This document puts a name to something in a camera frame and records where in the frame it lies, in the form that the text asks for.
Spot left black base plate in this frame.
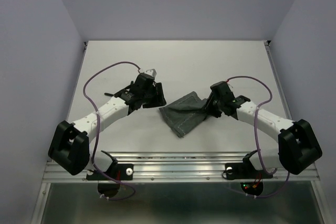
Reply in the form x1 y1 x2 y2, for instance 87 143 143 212
86 163 134 181

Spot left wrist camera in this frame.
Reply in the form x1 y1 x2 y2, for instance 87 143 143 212
134 69 157 89

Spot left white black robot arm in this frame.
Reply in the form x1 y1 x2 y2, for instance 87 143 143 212
48 82 166 179

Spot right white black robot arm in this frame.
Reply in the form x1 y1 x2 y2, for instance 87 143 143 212
204 92 322 177

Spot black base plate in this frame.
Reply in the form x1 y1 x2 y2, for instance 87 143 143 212
86 163 134 181
222 163 260 180

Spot aluminium frame rail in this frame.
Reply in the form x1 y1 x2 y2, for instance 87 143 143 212
42 152 320 184

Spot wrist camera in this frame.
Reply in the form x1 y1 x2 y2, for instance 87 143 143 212
210 81 235 103
134 69 157 89

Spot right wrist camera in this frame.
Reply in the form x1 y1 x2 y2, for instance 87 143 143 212
210 81 235 103

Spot grey cloth napkin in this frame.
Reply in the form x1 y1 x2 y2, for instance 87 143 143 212
159 91 207 138

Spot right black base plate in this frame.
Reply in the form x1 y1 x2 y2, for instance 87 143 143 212
222 163 260 180

